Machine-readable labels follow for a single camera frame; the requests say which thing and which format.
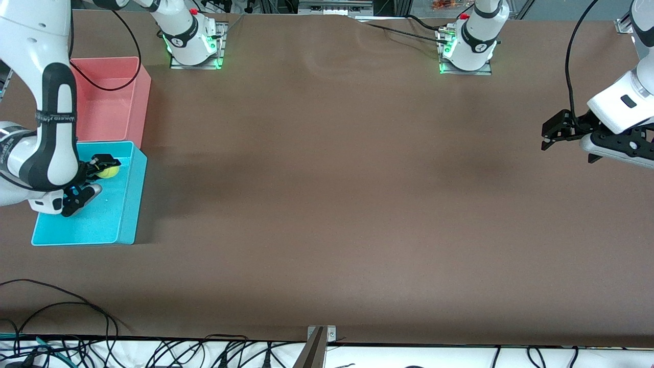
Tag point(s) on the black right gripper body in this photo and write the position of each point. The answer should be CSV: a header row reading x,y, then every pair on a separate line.
x,y
95,165

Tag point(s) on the yellow-green tennis ball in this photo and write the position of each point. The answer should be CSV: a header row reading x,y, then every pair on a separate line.
x,y
109,173

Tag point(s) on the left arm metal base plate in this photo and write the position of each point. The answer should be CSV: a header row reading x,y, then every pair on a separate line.
x,y
467,72

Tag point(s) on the orange background object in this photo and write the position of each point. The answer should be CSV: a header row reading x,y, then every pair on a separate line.
x,y
444,5

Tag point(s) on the pink plastic bin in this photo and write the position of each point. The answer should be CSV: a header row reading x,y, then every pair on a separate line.
x,y
117,102

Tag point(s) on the small metal corner bracket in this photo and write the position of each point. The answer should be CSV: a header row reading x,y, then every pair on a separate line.
x,y
623,25

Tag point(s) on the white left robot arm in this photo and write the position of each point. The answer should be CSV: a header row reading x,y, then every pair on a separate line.
x,y
475,41

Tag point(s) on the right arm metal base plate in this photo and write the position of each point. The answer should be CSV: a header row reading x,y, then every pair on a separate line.
x,y
222,60

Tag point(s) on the silver table edge bracket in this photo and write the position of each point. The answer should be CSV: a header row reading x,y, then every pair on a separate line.
x,y
332,335

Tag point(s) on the grey power strip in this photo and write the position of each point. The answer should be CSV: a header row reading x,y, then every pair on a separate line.
x,y
332,7

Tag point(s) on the grey metal bar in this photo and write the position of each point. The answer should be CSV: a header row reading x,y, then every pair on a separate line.
x,y
311,355

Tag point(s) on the blue plastic bin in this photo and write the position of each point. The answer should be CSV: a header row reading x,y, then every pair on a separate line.
x,y
117,214

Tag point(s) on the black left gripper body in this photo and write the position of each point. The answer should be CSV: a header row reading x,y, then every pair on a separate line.
x,y
581,125

